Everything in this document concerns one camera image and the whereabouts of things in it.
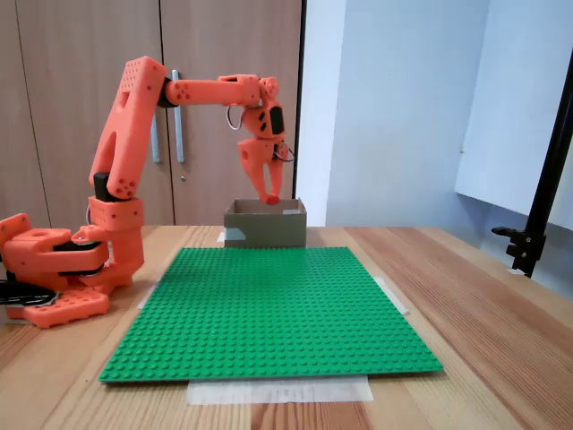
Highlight brown cardboard box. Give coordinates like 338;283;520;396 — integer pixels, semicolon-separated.
222;198;308;249

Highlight green lego baseplate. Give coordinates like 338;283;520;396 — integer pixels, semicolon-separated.
98;245;445;385

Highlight brown wooden cabinet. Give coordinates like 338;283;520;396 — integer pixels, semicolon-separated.
0;0;308;228

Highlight masking tape strip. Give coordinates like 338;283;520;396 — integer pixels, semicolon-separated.
135;275;163;310
185;375;375;407
373;276;412;316

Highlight white board panel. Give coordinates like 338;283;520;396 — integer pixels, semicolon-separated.
454;0;573;232

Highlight black table clamp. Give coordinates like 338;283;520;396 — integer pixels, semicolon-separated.
0;279;62;310

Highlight gripper motor cable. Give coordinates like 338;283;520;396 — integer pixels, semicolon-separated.
272;141;296;164

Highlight wrist motor cable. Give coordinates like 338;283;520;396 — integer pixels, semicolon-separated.
225;104;246;132

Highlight silver cabinet door handle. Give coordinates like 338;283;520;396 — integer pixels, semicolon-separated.
171;68;186;163
150;111;161;165

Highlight black camera stand with clamp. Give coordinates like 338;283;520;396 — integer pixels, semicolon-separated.
491;75;573;280

